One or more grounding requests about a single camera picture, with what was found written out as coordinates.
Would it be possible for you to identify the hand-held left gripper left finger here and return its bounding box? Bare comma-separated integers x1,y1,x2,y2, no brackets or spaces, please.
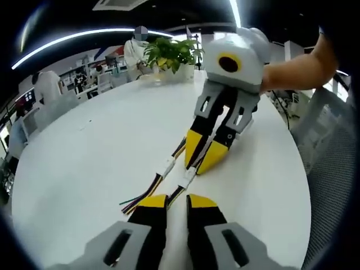
67,193,169,270

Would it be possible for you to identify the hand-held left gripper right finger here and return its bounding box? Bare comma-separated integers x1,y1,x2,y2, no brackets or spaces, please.
185,193,282,270

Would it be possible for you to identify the multicolour JST connector cable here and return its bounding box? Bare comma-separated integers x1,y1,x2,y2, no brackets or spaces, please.
161,136,188,170
185,140,210,179

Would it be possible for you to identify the multicolour JST socket cable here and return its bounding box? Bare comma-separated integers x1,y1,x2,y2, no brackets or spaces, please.
119,165,173,215
168,175,193,204

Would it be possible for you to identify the short ceiling light strip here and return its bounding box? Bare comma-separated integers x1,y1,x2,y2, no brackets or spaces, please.
228,0,243,29

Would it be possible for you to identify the black tripod stand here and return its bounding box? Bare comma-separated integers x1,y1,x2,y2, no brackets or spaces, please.
186,25,204,71

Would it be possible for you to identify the potted green plant white pot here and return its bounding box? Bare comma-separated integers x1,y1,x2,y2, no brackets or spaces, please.
142,37,205,84

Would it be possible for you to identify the grey mesh office chair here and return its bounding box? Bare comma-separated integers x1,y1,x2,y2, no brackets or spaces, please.
289,83,358,270

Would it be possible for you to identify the white storage shelf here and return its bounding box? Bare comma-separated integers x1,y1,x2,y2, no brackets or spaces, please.
60,53,128,94

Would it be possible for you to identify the ceiling air conditioner vent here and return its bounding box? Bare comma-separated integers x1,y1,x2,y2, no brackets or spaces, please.
92,0,150,12

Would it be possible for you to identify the white office chair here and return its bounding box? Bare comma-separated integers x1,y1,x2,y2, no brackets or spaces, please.
35,92,80,133

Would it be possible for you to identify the long curved ceiling light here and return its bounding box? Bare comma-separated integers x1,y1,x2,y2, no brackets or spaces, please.
11,28,173,70

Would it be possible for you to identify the red screen monitor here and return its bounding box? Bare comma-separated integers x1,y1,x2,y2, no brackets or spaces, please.
15,88,37,110

